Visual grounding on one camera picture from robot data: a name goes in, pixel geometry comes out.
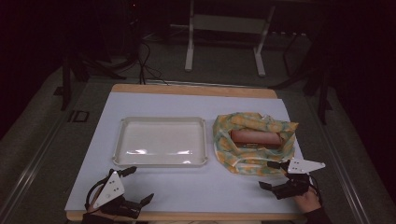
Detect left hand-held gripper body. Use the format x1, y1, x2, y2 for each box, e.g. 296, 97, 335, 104
92, 170, 143, 220

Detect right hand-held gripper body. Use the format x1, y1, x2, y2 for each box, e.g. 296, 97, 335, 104
271, 159, 327, 201

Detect reddish brown sausage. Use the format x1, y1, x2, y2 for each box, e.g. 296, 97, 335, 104
230, 129, 283, 147

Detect white plastic tray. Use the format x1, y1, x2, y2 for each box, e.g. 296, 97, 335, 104
111, 116, 209, 168

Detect yellow green patterned cloth bag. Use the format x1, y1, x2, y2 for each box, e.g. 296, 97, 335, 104
212, 111, 300, 176

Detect person's left hand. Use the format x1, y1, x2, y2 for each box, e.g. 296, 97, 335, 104
86, 188, 107, 217

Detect person's right hand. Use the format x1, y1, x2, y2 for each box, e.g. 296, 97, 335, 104
291, 187, 323, 215

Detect black floor plate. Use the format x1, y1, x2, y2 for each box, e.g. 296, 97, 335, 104
67, 108, 91, 123

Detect black stand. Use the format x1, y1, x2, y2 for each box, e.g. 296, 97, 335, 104
53, 54, 128, 112
268, 29, 333, 126

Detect pale blue table sheet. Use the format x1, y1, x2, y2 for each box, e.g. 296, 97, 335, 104
64, 91, 305, 215

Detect wooden table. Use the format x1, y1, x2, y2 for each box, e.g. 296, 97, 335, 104
65, 83, 309, 222

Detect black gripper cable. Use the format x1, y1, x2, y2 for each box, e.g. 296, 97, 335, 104
84, 178, 110, 211

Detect black floor cables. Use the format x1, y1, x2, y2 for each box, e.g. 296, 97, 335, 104
133, 18, 171, 86

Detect white metal stand frame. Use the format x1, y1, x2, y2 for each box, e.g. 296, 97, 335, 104
169, 0, 277, 78

